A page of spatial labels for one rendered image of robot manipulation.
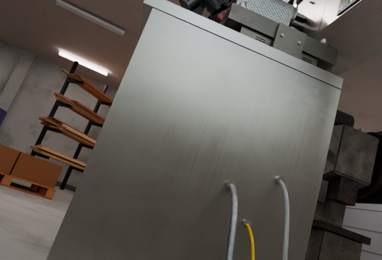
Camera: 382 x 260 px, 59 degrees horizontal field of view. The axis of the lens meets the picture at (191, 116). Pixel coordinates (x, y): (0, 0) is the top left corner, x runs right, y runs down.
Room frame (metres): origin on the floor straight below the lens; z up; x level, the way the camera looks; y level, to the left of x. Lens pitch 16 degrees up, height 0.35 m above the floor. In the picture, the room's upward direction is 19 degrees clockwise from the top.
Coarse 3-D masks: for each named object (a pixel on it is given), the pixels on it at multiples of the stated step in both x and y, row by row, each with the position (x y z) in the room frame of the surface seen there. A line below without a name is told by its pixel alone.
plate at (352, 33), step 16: (304, 0) 1.31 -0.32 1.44; (320, 0) 1.15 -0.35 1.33; (336, 0) 1.03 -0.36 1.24; (368, 0) 0.86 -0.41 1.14; (320, 16) 1.12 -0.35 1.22; (336, 16) 1.00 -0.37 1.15; (352, 16) 0.96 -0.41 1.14; (368, 16) 0.93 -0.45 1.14; (304, 32) 1.22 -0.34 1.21; (320, 32) 1.10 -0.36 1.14; (336, 32) 1.06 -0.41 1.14; (352, 32) 1.03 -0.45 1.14; (368, 32) 1.01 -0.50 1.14; (336, 48) 1.16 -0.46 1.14; (352, 48) 1.12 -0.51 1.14; (368, 48) 1.09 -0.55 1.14; (336, 64) 1.27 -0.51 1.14; (352, 64) 1.23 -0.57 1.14
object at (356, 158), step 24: (336, 120) 4.35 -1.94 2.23; (336, 144) 4.02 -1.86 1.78; (360, 144) 3.98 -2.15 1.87; (336, 168) 3.96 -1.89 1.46; (360, 168) 3.99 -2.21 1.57; (336, 192) 4.04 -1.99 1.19; (360, 192) 4.31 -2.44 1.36; (336, 216) 4.39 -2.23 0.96; (312, 240) 4.09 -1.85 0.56; (336, 240) 3.94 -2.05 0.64; (360, 240) 3.95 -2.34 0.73
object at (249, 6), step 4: (240, 0) 1.14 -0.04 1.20; (248, 4) 1.15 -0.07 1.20; (248, 8) 1.15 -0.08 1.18; (252, 8) 1.15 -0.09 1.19; (256, 8) 1.15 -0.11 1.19; (260, 8) 1.16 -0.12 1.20; (256, 12) 1.16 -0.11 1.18; (260, 12) 1.16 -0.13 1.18; (264, 12) 1.16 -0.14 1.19; (268, 12) 1.16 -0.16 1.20; (268, 16) 1.16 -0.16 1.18; (272, 16) 1.17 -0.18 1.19; (276, 16) 1.17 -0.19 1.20; (276, 20) 1.17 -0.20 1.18; (280, 20) 1.17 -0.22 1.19; (284, 20) 1.17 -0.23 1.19; (288, 24) 1.18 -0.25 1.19
